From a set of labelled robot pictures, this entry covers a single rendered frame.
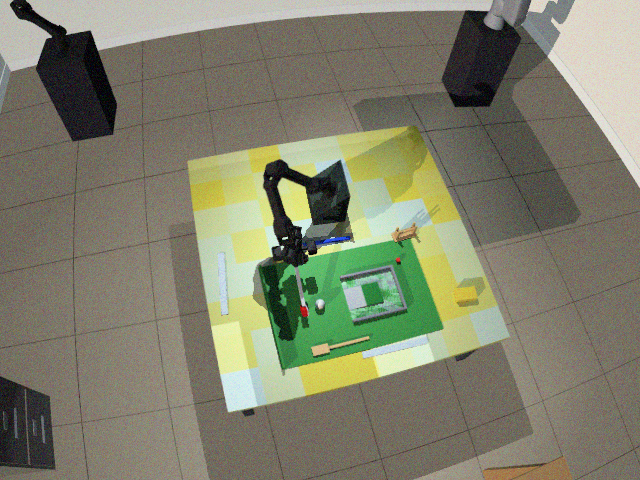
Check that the green flat mat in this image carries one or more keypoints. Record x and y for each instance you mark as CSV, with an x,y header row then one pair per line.
x,y
333,324

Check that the blue putter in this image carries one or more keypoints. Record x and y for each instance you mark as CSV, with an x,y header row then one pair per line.
x,y
330,240

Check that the yellow rectangular block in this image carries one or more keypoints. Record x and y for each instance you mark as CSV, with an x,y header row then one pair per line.
x,y
465,294

